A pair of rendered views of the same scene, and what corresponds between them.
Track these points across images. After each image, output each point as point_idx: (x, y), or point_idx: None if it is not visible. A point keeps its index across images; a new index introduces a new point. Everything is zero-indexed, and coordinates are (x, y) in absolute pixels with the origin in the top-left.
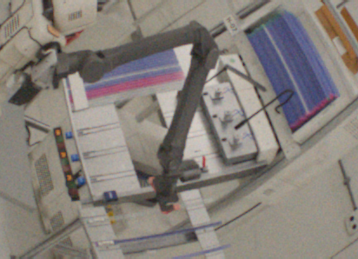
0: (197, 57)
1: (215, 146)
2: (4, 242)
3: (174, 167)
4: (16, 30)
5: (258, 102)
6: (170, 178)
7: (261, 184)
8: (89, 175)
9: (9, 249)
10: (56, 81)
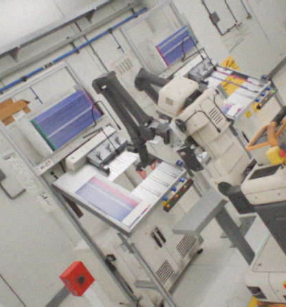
0: (144, 84)
1: (120, 151)
2: (234, 254)
3: None
4: (217, 108)
5: (90, 140)
6: None
7: None
8: (176, 179)
9: (233, 251)
10: None
